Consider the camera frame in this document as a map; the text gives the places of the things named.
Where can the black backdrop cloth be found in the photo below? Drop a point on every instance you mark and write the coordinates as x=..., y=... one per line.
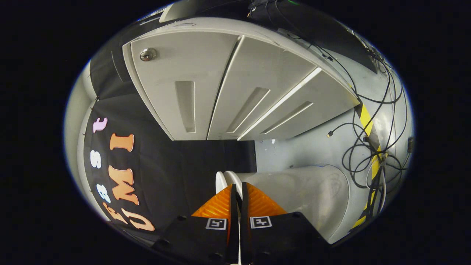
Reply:
x=176, y=173

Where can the white drawer cabinet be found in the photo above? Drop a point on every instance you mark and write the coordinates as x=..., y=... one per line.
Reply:
x=206, y=73

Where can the yellow black hazard tape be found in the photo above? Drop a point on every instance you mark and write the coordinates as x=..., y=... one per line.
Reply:
x=365, y=116

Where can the white toilet bowl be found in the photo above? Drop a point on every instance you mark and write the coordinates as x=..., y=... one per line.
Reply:
x=305, y=195

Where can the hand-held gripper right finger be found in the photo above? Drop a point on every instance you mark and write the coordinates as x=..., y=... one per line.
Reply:
x=283, y=235

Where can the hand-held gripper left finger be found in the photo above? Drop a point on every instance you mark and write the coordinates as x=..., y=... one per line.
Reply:
x=198, y=235

